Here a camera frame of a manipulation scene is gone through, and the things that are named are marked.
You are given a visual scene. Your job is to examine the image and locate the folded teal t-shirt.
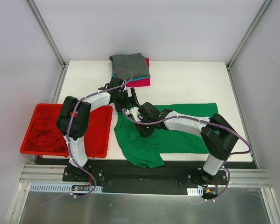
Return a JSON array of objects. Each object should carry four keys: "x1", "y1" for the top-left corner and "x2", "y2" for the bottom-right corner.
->
[{"x1": 120, "y1": 75, "x2": 151, "y2": 82}]

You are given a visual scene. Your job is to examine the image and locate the white cable duct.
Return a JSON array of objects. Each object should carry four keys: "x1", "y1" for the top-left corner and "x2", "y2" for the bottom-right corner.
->
[
  {"x1": 30, "y1": 183, "x2": 103, "y2": 194},
  {"x1": 187, "y1": 187, "x2": 203, "y2": 196}
]

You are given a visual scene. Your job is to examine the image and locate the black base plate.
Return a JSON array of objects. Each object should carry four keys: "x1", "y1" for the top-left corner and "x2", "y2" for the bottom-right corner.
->
[{"x1": 63, "y1": 160, "x2": 227, "y2": 195}]

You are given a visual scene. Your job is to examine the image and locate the right aluminium frame post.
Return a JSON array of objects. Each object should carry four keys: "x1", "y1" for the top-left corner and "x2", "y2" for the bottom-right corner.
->
[{"x1": 226, "y1": 0, "x2": 273, "y2": 70}]

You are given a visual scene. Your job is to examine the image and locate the left aluminium frame post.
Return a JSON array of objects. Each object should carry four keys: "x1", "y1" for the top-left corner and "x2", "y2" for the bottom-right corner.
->
[{"x1": 25, "y1": 0, "x2": 66, "y2": 69}]

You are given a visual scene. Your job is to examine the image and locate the right white cable duct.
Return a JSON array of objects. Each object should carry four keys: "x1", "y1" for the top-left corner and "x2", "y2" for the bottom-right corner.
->
[{"x1": 187, "y1": 187, "x2": 203, "y2": 196}]

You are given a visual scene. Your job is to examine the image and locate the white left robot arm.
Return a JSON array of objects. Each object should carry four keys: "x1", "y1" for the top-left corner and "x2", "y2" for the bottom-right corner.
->
[{"x1": 56, "y1": 77, "x2": 140, "y2": 182}]

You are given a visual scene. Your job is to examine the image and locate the aluminium front rail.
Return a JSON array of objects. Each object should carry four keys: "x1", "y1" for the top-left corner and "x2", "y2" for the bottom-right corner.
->
[{"x1": 20, "y1": 164, "x2": 65, "y2": 183}]

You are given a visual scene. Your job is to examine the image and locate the red plastic bin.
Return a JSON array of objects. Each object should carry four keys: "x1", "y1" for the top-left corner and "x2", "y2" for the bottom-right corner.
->
[{"x1": 20, "y1": 104, "x2": 113, "y2": 158}]

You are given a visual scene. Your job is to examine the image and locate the left white cable duct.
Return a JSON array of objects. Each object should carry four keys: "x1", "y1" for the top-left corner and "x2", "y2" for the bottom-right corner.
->
[{"x1": 30, "y1": 183, "x2": 103, "y2": 194}]

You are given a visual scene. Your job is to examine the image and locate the folded grey t-shirt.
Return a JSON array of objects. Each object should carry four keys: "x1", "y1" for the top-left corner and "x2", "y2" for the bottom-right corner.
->
[{"x1": 109, "y1": 53, "x2": 150, "y2": 80}]

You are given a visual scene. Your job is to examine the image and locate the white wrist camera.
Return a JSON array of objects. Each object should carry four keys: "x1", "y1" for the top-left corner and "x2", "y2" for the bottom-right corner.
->
[{"x1": 127, "y1": 107, "x2": 143, "y2": 122}]

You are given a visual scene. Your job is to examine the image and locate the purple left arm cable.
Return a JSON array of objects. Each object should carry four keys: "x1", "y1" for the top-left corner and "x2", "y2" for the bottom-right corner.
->
[{"x1": 32, "y1": 68, "x2": 133, "y2": 207}]

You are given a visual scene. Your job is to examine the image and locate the green t-shirt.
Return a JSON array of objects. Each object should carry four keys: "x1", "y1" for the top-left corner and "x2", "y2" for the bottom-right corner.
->
[{"x1": 114, "y1": 112, "x2": 209, "y2": 168}]

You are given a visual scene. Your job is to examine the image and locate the red t-shirt in bin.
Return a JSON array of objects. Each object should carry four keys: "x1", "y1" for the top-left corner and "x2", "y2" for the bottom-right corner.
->
[{"x1": 28, "y1": 114, "x2": 67, "y2": 153}]

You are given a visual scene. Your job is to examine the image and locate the folded pink t-shirt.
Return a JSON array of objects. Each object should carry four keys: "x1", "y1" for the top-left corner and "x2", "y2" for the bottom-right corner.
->
[{"x1": 126, "y1": 54, "x2": 151, "y2": 87}]

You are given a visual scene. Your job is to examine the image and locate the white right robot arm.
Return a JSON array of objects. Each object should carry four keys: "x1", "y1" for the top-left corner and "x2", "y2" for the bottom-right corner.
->
[{"x1": 129, "y1": 102, "x2": 239, "y2": 185}]

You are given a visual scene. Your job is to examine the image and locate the aluminium frame post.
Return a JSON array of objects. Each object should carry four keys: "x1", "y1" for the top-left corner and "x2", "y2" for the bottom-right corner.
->
[
  {"x1": 25, "y1": 0, "x2": 66, "y2": 69},
  {"x1": 226, "y1": 0, "x2": 273, "y2": 70}
]

